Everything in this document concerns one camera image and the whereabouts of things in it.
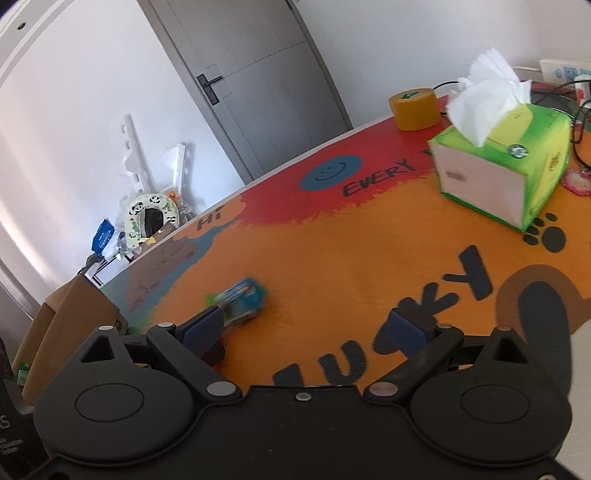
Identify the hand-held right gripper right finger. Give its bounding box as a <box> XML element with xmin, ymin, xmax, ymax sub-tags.
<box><xmin>365</xmin><ymin>307</ymin><xmax>528</xmax><ymax>406</ymax></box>

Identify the cardboard box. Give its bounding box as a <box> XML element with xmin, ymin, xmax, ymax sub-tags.
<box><xmin>13</xmin><ymin>276</ymin><xmax>129</xmax><ymax>406</ymax></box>

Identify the short white perforated board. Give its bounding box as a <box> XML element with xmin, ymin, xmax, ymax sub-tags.
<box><xmin>159</xmin><ymin>144</ymin><xmax>195</xmax><ymax>205</ymax></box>

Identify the blue green snack packet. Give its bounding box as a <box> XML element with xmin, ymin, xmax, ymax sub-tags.
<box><xmin>204</xmin><ymin>277</ymin><xmax>269</xmax><ymax>328</ymax></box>

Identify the black metal rack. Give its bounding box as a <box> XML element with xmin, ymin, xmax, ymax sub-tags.
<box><xmin>82</xmin><ymin>255</ymin><xmax>122</xmax><ymax>288</ymax></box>

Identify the colourful printed table mat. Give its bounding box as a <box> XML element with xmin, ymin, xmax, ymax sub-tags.
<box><xmin>99</xmin><ymin>95</ymin><xmax>591</xmax><ymax>389</ymax></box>

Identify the black door handle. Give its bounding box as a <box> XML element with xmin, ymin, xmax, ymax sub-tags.
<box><xmin>196</xmin><ymin>73</ymin><xmax>223</xmax><ymax>106</ymax></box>

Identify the blue plastic bag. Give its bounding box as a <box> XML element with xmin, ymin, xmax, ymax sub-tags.
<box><xmin>90</xmin><ymin>220</ymin><xmax>115</xmax><ymax>256</ymax></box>

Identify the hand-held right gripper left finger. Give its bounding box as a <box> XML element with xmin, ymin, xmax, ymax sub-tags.
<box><xmin>78</xmin><ymin>305</ymin><xmax>242</xmax><ymax>405</ymax></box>

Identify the yellow tape roll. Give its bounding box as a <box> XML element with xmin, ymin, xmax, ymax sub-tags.
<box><xmin>389</xmin><ymin>87</ymin><xmax>441</xmax><ymax>131</ymax></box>

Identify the green tissue box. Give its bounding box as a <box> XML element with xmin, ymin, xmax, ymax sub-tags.
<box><xmin>428</xmin><ymin>46</ymin><xmax>573</xmax><ymax>233</ymax></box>

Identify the grey door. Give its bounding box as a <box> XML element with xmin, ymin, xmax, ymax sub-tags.
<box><xmin>139</xmin><ymin>0</ymin><xmax>354</xmax><ymax>184</ymax></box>

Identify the tall white perforated board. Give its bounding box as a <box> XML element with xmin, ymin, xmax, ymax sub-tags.
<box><xmin>117</xmin><ymin>114</ymin><xmax>154</xmax><ymax>195</ymax></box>

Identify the pink round charm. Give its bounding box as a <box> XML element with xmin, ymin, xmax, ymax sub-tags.
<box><xmin>564</xmin><ymin>168</ymin><xmax>591</xmax><ymax>198</ymax></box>

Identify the white power strip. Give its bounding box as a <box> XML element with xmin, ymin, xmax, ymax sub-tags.
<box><xmin>539</xmin><ymin>58</ymin><xmax>591</xmax><ymax>87</ymax></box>

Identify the panda print ring seat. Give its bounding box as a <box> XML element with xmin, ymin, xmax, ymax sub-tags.
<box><xmin>124</xmin><ymin>193</ymin><xmax>180</xmax><ymax>248</ymax></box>

